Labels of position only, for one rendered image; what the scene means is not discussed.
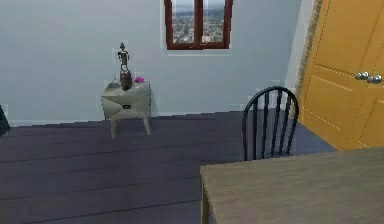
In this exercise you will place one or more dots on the dark furniture piece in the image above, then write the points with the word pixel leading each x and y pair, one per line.
pixel 2 123

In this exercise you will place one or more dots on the dark bronze figure statue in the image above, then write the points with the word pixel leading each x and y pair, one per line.
pixel 125 73

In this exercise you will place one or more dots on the red framed window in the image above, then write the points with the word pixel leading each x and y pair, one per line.
pixel 198 23

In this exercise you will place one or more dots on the black spindle back chair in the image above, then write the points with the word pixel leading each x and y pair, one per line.
pixel 266 123

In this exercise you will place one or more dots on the yellow wooden door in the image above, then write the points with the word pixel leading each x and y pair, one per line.
pixel 346 76

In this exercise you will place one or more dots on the beige bedside table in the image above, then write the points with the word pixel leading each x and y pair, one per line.
pixel 126 101

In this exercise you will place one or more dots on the silver round door knob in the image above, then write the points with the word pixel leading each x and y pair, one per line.
pixel 368 77

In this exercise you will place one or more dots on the small pink object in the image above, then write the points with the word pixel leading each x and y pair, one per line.
pixel 139 80

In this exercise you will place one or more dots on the brown wooden table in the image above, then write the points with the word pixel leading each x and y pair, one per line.
pixel 296 190

